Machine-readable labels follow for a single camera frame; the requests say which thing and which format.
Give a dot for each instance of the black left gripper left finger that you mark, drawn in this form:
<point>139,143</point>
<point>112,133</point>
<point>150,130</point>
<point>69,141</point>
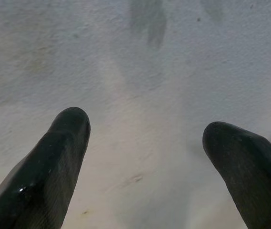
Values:
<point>42,176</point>

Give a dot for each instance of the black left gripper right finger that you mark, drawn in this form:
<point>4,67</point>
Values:
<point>252,174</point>

